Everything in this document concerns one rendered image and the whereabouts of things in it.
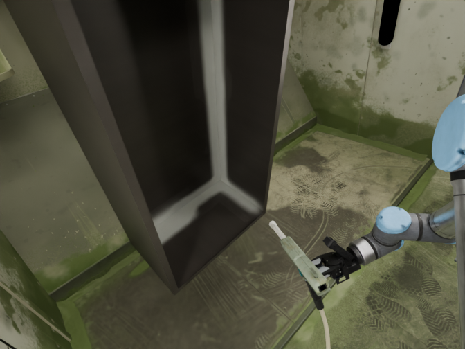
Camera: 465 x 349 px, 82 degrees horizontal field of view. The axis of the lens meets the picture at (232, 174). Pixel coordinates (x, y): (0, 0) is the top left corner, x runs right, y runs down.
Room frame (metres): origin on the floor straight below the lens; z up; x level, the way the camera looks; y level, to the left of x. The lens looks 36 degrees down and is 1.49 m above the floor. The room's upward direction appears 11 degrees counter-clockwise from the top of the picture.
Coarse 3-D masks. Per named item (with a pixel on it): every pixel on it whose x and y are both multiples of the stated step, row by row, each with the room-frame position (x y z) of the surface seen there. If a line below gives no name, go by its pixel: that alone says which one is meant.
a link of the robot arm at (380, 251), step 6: (366, 240) 0.58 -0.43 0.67; (372, 240) 0.57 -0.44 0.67; (402, 240) 0.55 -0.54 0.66; (372, 246) 0.55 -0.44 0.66; (378, 246) 0.55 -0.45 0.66; (384, 246) 0.54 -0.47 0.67; (396, 246) 0.54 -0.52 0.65; (402, 246) 0.55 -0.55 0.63; (378, 252) 0.53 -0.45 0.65; (384, 252) 0.53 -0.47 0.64; (390, 252) 0.54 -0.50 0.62; (378, 258) 0.53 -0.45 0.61
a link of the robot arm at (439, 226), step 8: (440, 208) 0.50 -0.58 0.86; (448, 208) 0.45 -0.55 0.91; (424, 216) 0.53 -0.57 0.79; (432, 216) 0.51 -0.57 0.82; (440, 216) 0.47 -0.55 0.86; (448, 216) 0.44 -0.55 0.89; (424, 224) 0.51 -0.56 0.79; (432, 224) 0.49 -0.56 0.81; (440, 224) 0.46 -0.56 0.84; (448, 224) 0.44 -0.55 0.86; (424, 232) 0.49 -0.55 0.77; (432, 232) 0.48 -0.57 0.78; (440, 232) 0.46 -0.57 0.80; (448, 232) 0.44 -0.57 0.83; (416, 240) 0.50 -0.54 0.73; (424, 240) 0.49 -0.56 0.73; (432, 240) 0.48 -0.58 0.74; (440, 240) 0.47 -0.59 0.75; (448, 240) 0.46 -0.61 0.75
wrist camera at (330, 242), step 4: (324, 240) 0.59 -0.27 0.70; (328, 240) 0.57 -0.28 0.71; (332, 240) 0.57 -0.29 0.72; (328, 244) 0.56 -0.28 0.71; (332, 244) 0.56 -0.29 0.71; (336, 244) 0.56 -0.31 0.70; (332, 248) 0.55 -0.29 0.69; (336, 248) 0.55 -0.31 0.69; (340, 248) 0.55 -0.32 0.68; (340, 252) 0.55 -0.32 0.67; (344, 252) 0.55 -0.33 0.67; (348, 252) 0.55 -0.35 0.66; (344, 256) 0.54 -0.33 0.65; (348, 256) 0.54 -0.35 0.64; (348, 260) 0.54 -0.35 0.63
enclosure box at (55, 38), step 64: (64, 0) 0.48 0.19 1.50; (128, 0) 0.93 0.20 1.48; (192, 0) 1.07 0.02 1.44; (256, 0) 0.96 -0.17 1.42; (64, 64) 0.55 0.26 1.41; (128, 64) 0.92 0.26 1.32; (192, 64) 1.09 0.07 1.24; (256, 64) 0.98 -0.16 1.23; (128, 128) 0.91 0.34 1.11; (192, 128) 1.11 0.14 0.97; (256, 128) 1.00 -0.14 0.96; (128, 192) 0.55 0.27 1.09; (192, 192) 1.13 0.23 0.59; (256, 192) 1.04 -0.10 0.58; (192, 256) 0.80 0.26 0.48
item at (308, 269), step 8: (272, 224) 0.85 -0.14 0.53; (280, 232) 0.77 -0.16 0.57; (280, 240) 0.71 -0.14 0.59; (288, 240) 0.69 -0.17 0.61; (288, 248) 0.64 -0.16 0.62; (296, 248) 0.62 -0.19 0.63; (296, 256) 0.58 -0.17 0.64; (304, 256) 0.57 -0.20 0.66; (296, 264) 0.55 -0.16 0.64; (304, 264) 0.53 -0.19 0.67; (312, 264) 0.52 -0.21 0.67; (304, 272) 0.50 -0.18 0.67; (312, 272) 0.48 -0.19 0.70; (320, 272) 0.48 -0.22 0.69; (304, 280) 0.51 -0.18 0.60; (312, 280) 0.45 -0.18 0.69; (320, 280) 0.44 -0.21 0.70; (312, 288) 0.45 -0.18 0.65; (328, 288) 0.43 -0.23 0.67; (312, 296) 0.49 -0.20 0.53; (320, 296) 0.48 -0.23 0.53; (320, 304) 0.47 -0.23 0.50
